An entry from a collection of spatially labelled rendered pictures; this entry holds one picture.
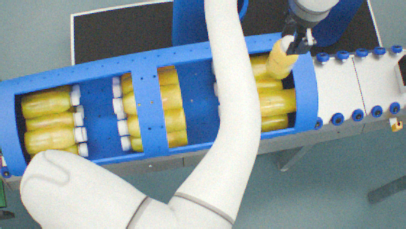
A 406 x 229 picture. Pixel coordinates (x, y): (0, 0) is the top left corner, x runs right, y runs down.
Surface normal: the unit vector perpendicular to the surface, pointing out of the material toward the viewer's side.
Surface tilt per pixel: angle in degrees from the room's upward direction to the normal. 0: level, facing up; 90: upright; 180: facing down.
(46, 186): 15
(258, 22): 0
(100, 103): 26
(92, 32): 0
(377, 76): 0
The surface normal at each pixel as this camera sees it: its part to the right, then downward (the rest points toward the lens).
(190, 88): 0.13, 0.19
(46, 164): -0.07, -0.75
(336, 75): 0.05, -0.25
